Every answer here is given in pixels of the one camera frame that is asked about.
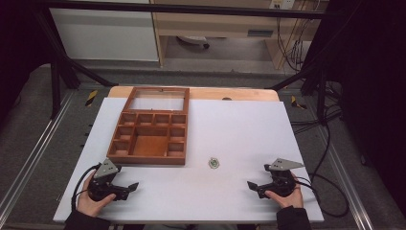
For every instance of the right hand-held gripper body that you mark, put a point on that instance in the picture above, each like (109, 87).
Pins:
(281, 179)

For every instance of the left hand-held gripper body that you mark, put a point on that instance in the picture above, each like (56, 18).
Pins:
(103, 174)

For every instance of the person's right hand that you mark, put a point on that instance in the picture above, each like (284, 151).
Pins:
(288, 200)

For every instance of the person's left hand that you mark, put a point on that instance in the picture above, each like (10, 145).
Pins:
(91, 206)

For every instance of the small round green badge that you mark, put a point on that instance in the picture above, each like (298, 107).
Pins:
(214, 163)

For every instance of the wooden compartment box with glass lid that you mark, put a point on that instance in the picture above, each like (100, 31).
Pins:
(150, 137)

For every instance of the white board mat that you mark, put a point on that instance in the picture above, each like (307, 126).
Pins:
(230, 134)

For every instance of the yellow black tape strip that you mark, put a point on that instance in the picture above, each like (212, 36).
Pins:
(91, 97)
(297, 103)

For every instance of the dark curtain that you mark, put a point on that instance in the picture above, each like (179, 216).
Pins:
(373, 96)
(16, 48)

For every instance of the white cabinet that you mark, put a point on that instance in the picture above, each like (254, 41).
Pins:
(102, 35)

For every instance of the office chair base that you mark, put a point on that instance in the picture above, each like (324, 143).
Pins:
(194, 41)

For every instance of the light wooden desk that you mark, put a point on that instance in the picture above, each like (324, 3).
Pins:
(223, 24)

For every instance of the aluminium floor rail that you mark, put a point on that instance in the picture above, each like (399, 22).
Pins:
(35, 150)
(346, 179)

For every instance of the white wall socket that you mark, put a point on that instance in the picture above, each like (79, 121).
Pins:
(281, 4)

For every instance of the black metal frame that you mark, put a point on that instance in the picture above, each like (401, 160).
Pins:
(191, 9)

